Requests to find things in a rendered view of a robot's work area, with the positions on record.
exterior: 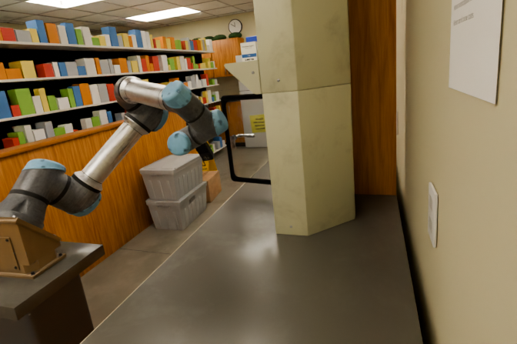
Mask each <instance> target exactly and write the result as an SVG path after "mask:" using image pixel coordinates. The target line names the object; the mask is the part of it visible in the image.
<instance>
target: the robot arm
mask: <svg viewBox="0 0 517 344"><path fill-rule="evenodd" d="M114 95H115V99H116V101H117V102H118V104H120V106H121V107H123V109H124V110H126V111H127V112H126V113H125V114H124V122H123V123H122V124H121V125H120V126H119V128H118V129H117V130H116V131H115V133H114V134H113V135H112V136H111V137H110V139H109V140H108V141H107V142H106V143H105V144H104V145H103V146H102V147H101V149H100V150H99V151H98V152H97V153H96V155H95V156H94V157H93V158H92V160H91V161H90V162H89V163H88V164H87V166H86V167H84V169H83V170H81V171H78V172H74V174H73V175H72V176H69V175H66V174H65V172H66V167H64V165H62V164H60V163H58V162H54V161H51V160H47V159H33V160H30V161H29V162H28V163H27V164H26V166H25V167H24V168H23V170H22V172H21V174H20V175H19V177H18V179H17V180H16V182H15V184H14V185H13V187H12V189H11V191H10V192H9V194H8V195H7V197H6V198H5V199H4V200H3V201H2V202H0V217H12V216H14V215H15V216H18V217H17V218H19V219H22V220H24V221H26V222H28V223H30V224H32V225H35V226H37V227H39V228H40V229H43V228H44V223H43V222H44V220H45V212H46V209H47V207H48V205H51V206H53V207H56V208H57V209H60V210H62V211H64V212H66V213H68V214H70V215H75V216H78V217H81V216H84V215H88V214H89V213H90V212H92V211H93V210H94V209H95V208H96V207H97V206H98V204H99V203H100V200H101V198H102V194H101V191H102V183H103V182H104V181H105V180H106V179H107V178H108V176H109V175H110V174H111V173H112V171H113V170H114V169H115V167H116V166H117V165H118V164H119V163H120V161H121V160H123V158H124V157H125V156H126V155H127V153H128V152H129V151H130V150H131V148H132V147H133V146H134V145H135V143H136V142H137V141H138V140H139V139H140V138H141V137H142V136H143V135H147V134H149V133H150V132H157V131H158V130H159V129H161V128H162V127H163V126H164V124H165V123H166V121H167V119H168V111H170V112H174V113H176V114H178V115H179V116H180V117H181V118H182V119H184V120H185V121H186V127H184V128H183V129H181V130H179V131H177V132H174V133H173V134H172V135H170V136H169V138H168V141H167V145H168V149H169V151H170V152H171V153H172V154H174V155H179V156H180V155H186V154H188V153H189V152H190V151H192V150H193V149H196V150H197V152H198V154H199V155H200V156H201V158H202V160H203V161H208V160H213V158H214V153H213V151H212V149H211V148H210V146H209V144H208V143H207V141H209V140H211V139H213V138H214V137H216V136H219V135H221V134H222V133H223V132H225V131H226V130H227V129H228V121H227V119H226V117H225V116H224V114H223V113H222V112H221V111H220V110H218V109H215V110H212V111H211V112H210V111H209V110H208V108H207V107H206V106H205V105H204V104H203V103H202V102H201V101H200V100H199V99H198V98H197V97H196V96H195V95H194V94H193V93H192V92H191V90H190V88H189V87H188V86H186V85H184V84H183V83H182V82H180V81H174V82H170V83H168V84H167V85H160V84H155V83H151V82H143V81H142V80H141V79H140V78H137V77H134V76H125V77H122V78H120V79H119V80H118V81H117V82H116V83H115V87H114Z"/></svg>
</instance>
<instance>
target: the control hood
mask: <svg viewBox="0 0 517 344"><path fill-rule="evenodd" d="M224 66H225V68H226V69H227V70H228V71H229V72H231V73H232V74H233V75H234V76H235V77H236V78H237V79H238V80H239V81H240V82H241V83H242V84H243V85H245V86H246V87H247V88H248V89H249V90H250V91H251V92H253V93H254V94H262V83H261V75H260V67H259V60H255V61H247V62H235V63H228V64H224Z"/></svg>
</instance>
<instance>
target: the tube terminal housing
mask: <svg viewBox="0 0 517 344"><path fill-rule="evenodd" d="M253 5H254V13H255V27H256V36H257V44H258V59H259V67H260V75H261V83H262V93H263V94H262V99H263V107H264V115H265V130H266V138H267V146H268V154H269V169H270V177H271V185H272V200H273V208H274V216H275V231H276V234H287V235H312V234H315V233H317V232H321V231H323V230H326V229H329V228H331V227H333V226H336V225H340V224H342V223H344V222H348V221H350V220H353V219H355V182H354V159H353V136H352V91H351V69H350V45H349V0H253Z"/></svg>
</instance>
